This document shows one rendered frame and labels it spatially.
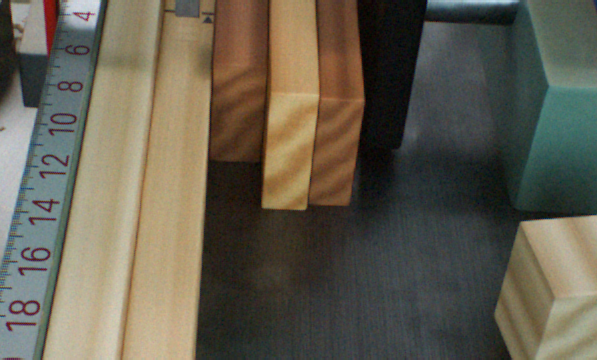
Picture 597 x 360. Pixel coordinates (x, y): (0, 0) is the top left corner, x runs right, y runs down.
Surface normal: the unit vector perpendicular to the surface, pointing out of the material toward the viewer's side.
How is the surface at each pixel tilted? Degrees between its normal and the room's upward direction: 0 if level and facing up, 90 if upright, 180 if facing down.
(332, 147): 90
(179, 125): 0
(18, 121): 0
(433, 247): 0
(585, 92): 68
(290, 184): 90
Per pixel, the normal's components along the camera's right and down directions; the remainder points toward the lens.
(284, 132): 0.01, 0.68
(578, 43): 0.08, -0.73
